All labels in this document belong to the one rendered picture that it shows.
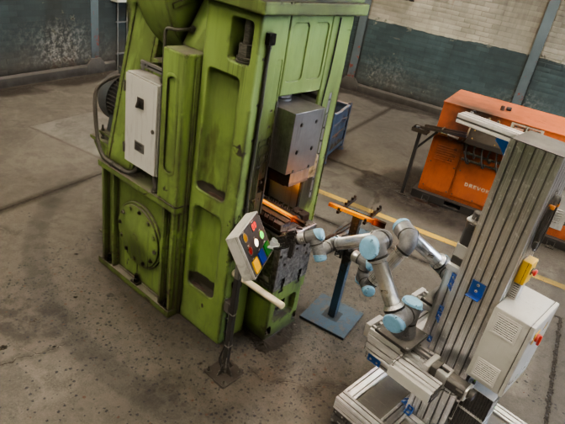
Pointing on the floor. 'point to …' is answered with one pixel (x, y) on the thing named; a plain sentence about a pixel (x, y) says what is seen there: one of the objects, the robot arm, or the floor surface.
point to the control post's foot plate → (224, 373)
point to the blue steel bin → (339, 127)
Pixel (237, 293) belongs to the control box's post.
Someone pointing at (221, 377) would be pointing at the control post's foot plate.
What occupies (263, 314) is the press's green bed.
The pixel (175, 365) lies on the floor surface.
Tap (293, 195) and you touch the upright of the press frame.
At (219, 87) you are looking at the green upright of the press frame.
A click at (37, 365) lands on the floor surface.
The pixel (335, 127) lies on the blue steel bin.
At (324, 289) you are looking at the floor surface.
